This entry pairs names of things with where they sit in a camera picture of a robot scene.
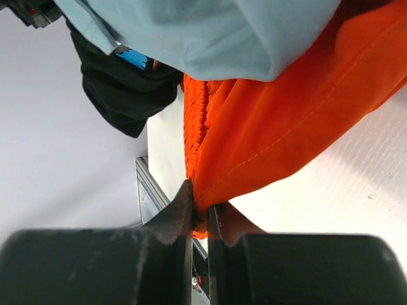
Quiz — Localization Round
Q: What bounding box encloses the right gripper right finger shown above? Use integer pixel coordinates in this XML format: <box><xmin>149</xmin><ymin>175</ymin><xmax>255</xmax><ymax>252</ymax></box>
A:
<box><xmin>208</xmin><ymin>203</ymin><xmax>406</xmax><ymax>304</ymax></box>

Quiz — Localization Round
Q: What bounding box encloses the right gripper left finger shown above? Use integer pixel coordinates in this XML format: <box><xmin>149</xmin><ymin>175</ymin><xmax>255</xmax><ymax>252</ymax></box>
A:
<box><xmin>1</xmin><ymin>180</ymin><xmax>193</xmax><ymax>304</ymax></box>

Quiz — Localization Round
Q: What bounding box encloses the orange cloth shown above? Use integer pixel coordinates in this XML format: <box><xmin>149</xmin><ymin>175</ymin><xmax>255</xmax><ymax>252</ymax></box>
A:
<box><xmin>182</xmin><ymin>1</ymin><xmax>406</xmax><ymax>239</ymax></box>

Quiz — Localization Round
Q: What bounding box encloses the blue-grey cloth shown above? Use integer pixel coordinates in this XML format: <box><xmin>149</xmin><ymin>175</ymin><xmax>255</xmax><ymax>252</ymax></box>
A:
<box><xmin>57</xmin><ymin>1</ymin><xmax>339</xmax><ymax>81</ymax></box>

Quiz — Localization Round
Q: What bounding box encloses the black cloth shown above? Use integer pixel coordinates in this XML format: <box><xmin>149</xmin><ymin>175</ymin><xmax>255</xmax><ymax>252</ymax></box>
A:
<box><xmin>66</xmin><ymin>22</ymin><xmax>183</xmax><ymax>139</ymax></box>

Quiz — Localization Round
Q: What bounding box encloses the aluminium frame rail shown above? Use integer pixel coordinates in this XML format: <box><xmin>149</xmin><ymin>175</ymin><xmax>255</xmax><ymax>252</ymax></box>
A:
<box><xmin>135</xmin><ymin>156</ymin><xmax>170</xmax><ymax>225</ymax></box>

